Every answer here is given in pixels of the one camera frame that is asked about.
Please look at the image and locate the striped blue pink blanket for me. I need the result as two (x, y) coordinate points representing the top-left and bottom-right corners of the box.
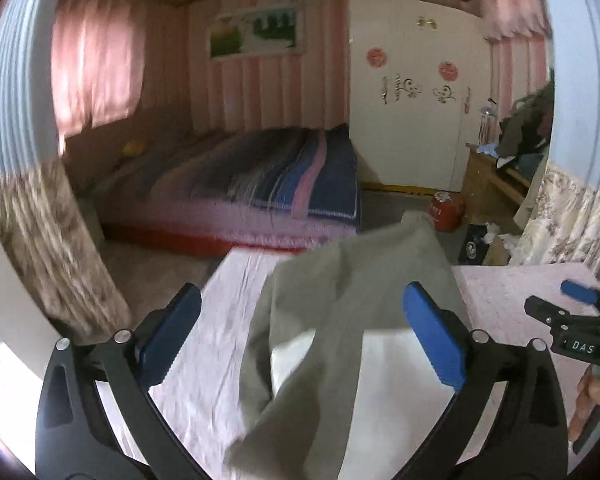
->
(190, 124), (362, 221)

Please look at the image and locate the person's right hand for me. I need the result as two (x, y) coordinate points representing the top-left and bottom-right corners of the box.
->
(569, 365), (600, 442)

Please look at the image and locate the framed landscape wall picture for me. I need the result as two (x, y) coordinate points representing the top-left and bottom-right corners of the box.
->
(207, 4), (306, 63)

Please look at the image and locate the black bag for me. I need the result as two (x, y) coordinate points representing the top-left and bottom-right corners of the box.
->
(457, 222), (497, 266)

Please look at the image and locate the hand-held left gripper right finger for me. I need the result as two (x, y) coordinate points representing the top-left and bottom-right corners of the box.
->
(402, 281), (569, 480)

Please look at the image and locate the wooden desk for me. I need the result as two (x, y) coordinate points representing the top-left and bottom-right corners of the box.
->
(462, 142), (533, 211)

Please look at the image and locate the pink window curtain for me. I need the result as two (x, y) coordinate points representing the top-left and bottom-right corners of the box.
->
(51, 0), (147, 137)
(479, 0), (553, 43)

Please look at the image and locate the white wardrobe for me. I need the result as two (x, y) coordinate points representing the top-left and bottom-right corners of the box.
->
(347, 0), (496, 193)

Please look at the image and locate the pink floral bedsheet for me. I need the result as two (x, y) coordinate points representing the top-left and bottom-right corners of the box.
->
(115, 247), (600, 480)

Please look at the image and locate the red canister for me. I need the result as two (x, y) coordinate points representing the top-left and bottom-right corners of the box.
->
(431, 192), (467, 232)

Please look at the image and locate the brown upholstered bed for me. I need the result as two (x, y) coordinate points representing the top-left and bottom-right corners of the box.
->
(60, 105), (363, 256)

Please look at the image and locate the pile of dark clothes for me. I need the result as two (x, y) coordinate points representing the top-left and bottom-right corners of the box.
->
(496, 79), (556, 161)

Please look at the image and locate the blue floral curtain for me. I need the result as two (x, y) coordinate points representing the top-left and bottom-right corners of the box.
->
(510, 0), (600, 286)
(0, 0), (132, 333)

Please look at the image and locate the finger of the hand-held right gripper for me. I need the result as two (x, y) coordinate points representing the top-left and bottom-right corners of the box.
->
(524, 296), (600, 333)
(560, 280), (600, 311)

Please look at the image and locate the crumpled white paper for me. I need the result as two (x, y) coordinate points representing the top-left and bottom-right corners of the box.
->
(481, 222), (517, 248)

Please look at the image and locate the white and olive jacket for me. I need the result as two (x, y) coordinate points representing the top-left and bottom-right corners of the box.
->
(224, 210), (474, 480)

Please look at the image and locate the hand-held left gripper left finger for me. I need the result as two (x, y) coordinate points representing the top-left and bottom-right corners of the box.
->
(35, 282), (212, 480)

